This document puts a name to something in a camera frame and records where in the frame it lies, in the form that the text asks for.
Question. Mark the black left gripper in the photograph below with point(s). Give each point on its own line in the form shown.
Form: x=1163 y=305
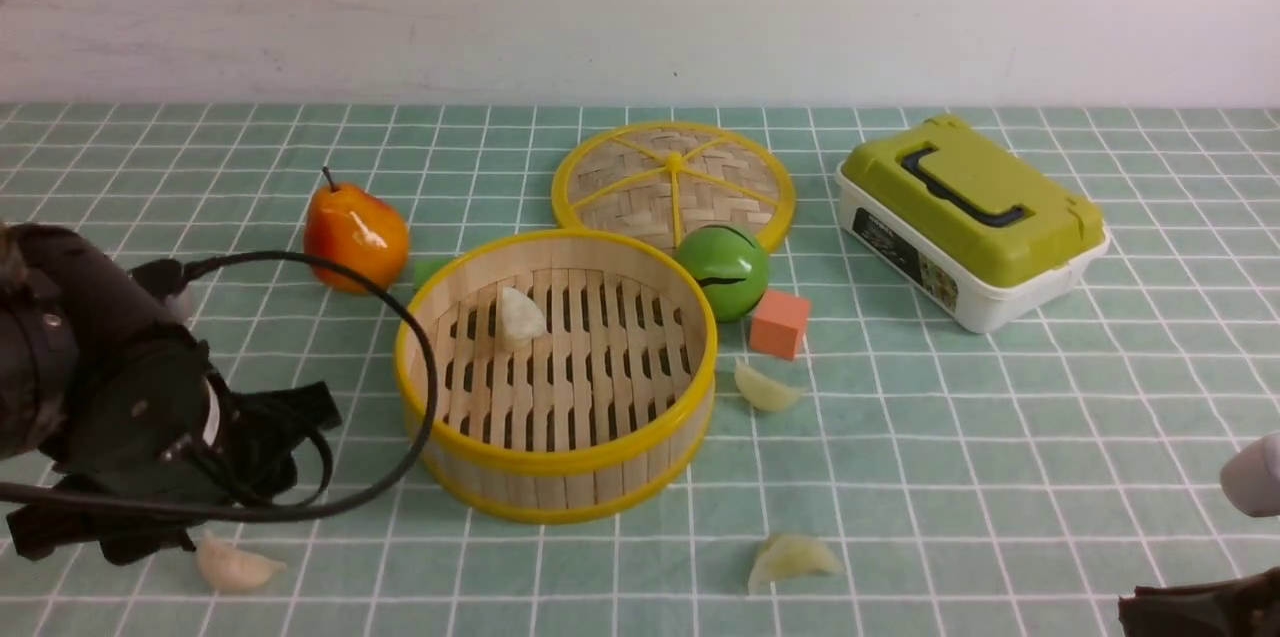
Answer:
x=138 y=474

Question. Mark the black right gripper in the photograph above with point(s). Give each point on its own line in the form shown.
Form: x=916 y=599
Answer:
x=1247 y=606

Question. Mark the white dumpling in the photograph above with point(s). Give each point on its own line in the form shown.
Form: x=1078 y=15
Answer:
x=228 y=569
x=519 y=319

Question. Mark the yellowish dumpling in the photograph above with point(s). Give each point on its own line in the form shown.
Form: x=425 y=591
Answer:
x=761 y=392
x=788 y=555

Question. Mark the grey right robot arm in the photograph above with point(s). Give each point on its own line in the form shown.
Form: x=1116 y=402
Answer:
x=1250 y=480

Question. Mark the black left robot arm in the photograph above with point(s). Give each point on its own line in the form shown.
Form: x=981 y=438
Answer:
x=102 y=376

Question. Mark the bamboo steamer tray yellow rim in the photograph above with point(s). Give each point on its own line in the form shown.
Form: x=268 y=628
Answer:
x=592 y=418

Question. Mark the woven bamboo steamer lid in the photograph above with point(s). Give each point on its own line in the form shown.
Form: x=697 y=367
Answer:
x=658 y=181

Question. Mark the orange red pear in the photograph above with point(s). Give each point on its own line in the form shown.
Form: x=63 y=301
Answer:
x=347 y=225

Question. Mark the green cube block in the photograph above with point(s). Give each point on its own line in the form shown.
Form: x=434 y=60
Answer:
x=425 y=269

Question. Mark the green checkered tablecloth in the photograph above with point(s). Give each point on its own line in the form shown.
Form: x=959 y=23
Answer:
x=1003 y=485

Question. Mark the green round ball toy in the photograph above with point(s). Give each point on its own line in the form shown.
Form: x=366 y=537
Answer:
x=731 y=268

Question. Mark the green lid white storage box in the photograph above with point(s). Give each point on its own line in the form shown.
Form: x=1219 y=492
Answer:
x=981 y=232

